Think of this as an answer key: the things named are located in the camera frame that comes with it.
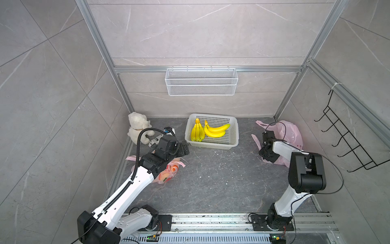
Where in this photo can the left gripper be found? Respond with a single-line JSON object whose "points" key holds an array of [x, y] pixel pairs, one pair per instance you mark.
{"points": [[185, 149]]}

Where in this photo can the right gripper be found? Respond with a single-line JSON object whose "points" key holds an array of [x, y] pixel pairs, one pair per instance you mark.
{"points": [[272, 159]]}

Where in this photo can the pink printed plastic bag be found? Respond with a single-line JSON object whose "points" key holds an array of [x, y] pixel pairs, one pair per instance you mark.
{"points": [[166, 170]]}

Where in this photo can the plain pink plastic bag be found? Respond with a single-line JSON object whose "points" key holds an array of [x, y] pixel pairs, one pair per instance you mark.
{"points": [[283, 130]]}

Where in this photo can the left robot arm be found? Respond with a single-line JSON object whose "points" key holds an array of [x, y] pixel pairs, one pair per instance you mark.
{"points": [[107, 223]]}

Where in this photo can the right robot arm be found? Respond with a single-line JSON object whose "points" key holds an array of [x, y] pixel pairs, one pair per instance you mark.
{"points": [[306, 177]]}

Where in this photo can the yellow-green banana bunch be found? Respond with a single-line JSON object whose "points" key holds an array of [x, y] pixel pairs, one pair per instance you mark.
{"points": [[197, 133]]}

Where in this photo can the bright yellow banana bunch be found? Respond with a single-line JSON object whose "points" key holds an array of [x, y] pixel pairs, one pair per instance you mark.
{"points": [[215, 132]]}

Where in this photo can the white plastic basket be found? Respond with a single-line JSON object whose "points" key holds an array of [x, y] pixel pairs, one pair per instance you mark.
{"points": [[228, 141]]}

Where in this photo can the white teddy bear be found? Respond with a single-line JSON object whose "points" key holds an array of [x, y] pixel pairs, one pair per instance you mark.
{"points": [[139, 122]]}

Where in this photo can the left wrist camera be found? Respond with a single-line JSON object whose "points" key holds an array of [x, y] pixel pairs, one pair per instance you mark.
{"points": [[169, 131]]}

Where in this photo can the white wire wall basket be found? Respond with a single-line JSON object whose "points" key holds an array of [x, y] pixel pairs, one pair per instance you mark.
{"points": [[201, 82]]}

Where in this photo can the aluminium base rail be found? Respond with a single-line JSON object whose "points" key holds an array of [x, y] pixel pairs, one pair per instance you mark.
{"points": [[237, 228]]}

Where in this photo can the black wire hook rack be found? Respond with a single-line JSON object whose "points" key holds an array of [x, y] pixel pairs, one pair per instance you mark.
{"points": [[354, 147]]}

